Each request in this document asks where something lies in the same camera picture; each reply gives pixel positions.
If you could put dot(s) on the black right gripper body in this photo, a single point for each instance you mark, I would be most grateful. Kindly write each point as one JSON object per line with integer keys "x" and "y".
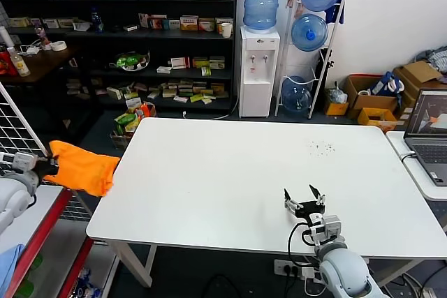
{"x": 309, "y": 209}

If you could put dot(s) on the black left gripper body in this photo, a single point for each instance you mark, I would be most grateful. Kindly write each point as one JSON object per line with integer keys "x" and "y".
{"x": 44, "y": 169}

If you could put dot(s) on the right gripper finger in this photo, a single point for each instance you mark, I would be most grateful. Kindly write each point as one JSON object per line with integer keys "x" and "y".
{"x": 292, "y": 204}
{"x": 319, "y": 198}

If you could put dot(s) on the orange t-shirt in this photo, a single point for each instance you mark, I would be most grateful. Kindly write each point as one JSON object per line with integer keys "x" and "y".
{"x": 84, "y": 172}

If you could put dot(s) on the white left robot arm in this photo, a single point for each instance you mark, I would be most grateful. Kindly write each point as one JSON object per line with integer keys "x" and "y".
{"x": 14, "y": 197}

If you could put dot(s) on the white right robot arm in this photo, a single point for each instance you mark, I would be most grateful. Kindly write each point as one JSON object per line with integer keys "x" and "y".
{"x": 344, "y": 273}

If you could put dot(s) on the pile of clothes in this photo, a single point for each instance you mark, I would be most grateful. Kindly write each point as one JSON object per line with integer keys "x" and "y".
{"x": 436, "y": 59}

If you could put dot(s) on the red framed cart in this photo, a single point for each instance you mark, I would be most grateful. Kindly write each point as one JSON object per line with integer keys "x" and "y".
{"x": 47, "y": 230}

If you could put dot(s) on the white power strip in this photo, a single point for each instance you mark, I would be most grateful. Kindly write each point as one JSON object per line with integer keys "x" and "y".
{"x": 283, "y": 267}

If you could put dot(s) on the cardboard snack box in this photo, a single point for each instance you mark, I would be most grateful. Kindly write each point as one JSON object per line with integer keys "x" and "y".
{"x": 120, "y": 141}

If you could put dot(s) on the yellow cardboard box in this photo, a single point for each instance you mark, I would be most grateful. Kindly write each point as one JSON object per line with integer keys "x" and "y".
{"x": 366, "y": 123}

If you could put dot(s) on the small orange cardboard box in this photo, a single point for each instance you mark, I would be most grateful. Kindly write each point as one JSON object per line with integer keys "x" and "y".
{"x": 337, "y": 109}

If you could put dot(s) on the green snack bag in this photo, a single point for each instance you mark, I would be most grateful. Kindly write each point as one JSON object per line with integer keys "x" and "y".
{"x": 126, "y": 123}

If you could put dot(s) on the grey plastic bag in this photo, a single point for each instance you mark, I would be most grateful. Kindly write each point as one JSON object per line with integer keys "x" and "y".
{"x": 338, "y": 95}

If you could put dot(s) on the dark wooden table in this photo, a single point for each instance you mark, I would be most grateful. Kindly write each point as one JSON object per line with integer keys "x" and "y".
{"x": 45, "y": 64}

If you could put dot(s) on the yellow juice bottle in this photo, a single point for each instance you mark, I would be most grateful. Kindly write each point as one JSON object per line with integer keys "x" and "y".
{"x": 21, "y": 66}

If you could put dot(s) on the light blue cloth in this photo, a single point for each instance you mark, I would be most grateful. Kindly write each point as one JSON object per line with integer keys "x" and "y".
{"x": 8, "y": 270}

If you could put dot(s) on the large open cardboard box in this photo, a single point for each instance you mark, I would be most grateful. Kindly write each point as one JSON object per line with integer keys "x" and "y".
{"x": 377, "y": 102}

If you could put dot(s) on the red packet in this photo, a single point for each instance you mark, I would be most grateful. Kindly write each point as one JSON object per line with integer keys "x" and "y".
{"x": 5, "y": 64}

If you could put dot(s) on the beige tape roll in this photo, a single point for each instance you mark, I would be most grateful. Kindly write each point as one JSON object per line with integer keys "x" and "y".
{"x": 360, "y": 92}

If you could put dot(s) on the white water dispenser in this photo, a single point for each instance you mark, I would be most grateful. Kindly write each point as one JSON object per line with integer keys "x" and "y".
{"x": 256, "y": 95}

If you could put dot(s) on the grey laptop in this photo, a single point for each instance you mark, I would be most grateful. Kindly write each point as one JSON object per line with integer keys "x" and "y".
{"x": 429, "y": 158}

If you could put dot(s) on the orange snack bag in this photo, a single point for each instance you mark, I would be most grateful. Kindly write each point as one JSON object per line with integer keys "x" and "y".
{"x": 146, "y": 111}

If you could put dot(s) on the blue white packets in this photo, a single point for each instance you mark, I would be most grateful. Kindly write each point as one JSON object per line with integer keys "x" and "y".
{"x": 85, "y": 284}

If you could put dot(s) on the white tape roll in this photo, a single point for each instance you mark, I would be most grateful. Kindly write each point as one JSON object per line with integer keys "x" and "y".
{"x": 54, "y": 46}

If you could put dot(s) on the blue bag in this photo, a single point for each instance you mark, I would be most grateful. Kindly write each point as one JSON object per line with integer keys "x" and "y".
{"x": 384, "y": 85}

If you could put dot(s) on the black folded tripod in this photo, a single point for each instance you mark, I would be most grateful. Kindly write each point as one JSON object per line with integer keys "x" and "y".
{"x": 323, "y": 67}

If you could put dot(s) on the bowl with green packets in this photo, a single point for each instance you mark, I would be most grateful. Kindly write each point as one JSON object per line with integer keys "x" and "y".
{"x": 129, "y": 62}

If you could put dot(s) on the flat white box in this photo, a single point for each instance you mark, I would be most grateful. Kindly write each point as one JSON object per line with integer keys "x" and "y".
{"x": 164, "y": 70}

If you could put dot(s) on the white jug rack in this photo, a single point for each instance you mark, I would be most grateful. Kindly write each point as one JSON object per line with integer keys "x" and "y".
{"x": 331, "y": 43}

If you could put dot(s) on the blue drink bottle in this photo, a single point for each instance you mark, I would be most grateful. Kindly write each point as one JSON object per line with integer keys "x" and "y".
{"x": 97, "y": 22}

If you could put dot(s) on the big closed cardboard box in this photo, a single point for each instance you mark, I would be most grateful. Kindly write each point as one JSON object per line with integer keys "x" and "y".
{"x": 417, "y": 71}

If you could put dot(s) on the yellow green medicine box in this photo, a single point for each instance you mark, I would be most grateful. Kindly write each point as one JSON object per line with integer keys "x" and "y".
{"x": 200, "y": 63}

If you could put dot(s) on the white red medicine box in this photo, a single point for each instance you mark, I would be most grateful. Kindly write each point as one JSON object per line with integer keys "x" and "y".
{"x": 179, "y": 63}

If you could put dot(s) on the black shelving unit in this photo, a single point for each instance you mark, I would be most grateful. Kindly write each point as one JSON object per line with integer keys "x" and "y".
{"x": 167, "y": 35}

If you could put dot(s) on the dark blue hanging cloth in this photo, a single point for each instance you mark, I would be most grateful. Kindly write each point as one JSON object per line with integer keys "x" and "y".
{"x": 331, "y": 13}

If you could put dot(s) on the white paper cup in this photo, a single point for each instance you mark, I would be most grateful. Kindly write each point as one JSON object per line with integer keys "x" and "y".
{"x": 227, "y": 31}

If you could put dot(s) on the pink hanging item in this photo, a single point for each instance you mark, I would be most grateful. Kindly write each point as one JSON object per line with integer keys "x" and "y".
{"x": 297, "y": 10}

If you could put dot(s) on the teal white medicine box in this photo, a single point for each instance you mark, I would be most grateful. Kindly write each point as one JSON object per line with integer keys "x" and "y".
{"x": 174, "y": 24}

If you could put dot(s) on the orange white medicine box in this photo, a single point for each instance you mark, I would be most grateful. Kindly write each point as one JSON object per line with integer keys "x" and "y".
{"x": 206, "y": 25}

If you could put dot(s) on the yellow white medicine box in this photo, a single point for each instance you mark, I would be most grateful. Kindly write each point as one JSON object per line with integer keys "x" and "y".
{"x": 189, "y": 23}

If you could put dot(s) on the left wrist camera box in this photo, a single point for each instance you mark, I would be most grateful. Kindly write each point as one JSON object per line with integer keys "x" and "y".
{"x": 23, "y": 162}

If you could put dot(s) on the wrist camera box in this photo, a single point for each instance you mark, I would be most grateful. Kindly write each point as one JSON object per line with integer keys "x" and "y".
{"x": 330, "y": 228}
{"x": 23, "y": 162}

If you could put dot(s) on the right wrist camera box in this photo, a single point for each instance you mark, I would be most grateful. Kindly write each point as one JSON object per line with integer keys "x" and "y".
{"x": 330, "y": 228}

